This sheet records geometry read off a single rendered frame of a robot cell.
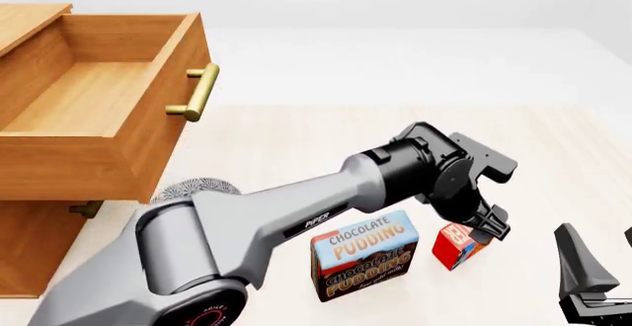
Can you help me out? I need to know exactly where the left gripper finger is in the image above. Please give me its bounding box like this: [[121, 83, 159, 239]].
[[467, 203, 513, 243]]

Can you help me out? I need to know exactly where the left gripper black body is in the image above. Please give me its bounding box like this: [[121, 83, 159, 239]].
[[427, 191, 496, 230]]

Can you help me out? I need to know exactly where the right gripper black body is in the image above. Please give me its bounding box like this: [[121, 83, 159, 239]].
[[557, 287, 632, 326]]

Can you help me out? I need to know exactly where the red butter box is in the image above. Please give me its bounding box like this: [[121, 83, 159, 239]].
[[432, 221, 496, 273]]

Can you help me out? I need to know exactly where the open wooden drawer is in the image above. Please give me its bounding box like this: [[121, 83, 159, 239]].
[[0, 12, 214, 205]]

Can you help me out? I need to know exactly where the wooden cabinet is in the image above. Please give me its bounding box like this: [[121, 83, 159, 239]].
[[0, 3, 105, 299]]

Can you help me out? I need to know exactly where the chocolate pudding box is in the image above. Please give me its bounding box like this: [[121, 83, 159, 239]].
[[309, 208, 423, 304]]

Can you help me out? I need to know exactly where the grey patterned bowl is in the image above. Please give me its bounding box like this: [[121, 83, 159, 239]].
[[151, 178, 244, 205]]

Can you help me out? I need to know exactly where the long brass drawer handle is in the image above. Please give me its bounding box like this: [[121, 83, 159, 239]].
[[165, 62, 221, 122]]

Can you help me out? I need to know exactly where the short brass drawer handle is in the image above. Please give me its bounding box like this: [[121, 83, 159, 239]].
[[68, 200, 106, 220]]

